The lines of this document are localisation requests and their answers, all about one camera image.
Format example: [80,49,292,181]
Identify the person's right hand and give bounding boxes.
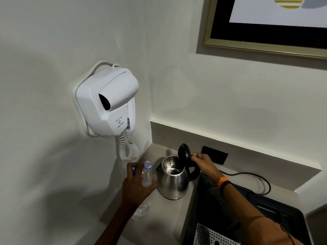
[190,152,226,185]

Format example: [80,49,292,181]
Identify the person's left hand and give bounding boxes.
[121,162,158,208]

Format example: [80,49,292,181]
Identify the clear plastic water bottle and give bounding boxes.
[131,161,158,220]

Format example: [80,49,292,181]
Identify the steel electric kettle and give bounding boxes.
[155,143,202,200]

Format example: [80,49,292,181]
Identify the person's right forearm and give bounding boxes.
[219,182,298,245]

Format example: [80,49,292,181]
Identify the person's left forearm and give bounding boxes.
[95,201,144,245]

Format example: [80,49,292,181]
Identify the orange wristband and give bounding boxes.
[217,176,230,189]

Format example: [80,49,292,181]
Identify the black wristband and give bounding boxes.
[220,180,233,195]

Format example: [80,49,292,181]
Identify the black kettle base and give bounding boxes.
[202,185,243,230]

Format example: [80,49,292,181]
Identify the perforated metal grate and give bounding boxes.
[193,223,242,245]

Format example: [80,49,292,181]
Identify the black tray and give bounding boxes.
[182,173,313,245]

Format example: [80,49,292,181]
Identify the gold framed picture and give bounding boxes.
[201,0,327,60]

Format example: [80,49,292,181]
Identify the black wall socket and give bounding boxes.
[201,145,229,166]

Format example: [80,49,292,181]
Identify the white coiled dryer cord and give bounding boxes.
[118,129,140,162]

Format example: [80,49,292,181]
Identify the black power cable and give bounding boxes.
[218,170,271,196]

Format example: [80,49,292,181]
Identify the white wall hair dryer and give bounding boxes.
[76,67,139,137]

